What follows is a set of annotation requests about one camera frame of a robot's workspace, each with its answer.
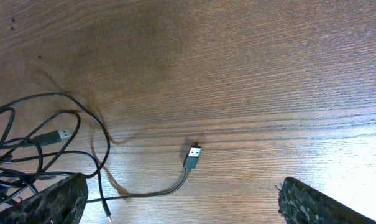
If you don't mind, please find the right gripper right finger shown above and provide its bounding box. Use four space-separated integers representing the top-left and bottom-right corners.
278 177 376 224

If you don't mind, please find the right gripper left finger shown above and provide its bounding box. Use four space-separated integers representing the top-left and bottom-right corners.
0 174 88 224

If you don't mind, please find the black cable bundle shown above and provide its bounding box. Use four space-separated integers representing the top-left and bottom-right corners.
0 92 113 222

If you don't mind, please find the black USB cable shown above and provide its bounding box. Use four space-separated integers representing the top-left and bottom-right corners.
86 142 202 203

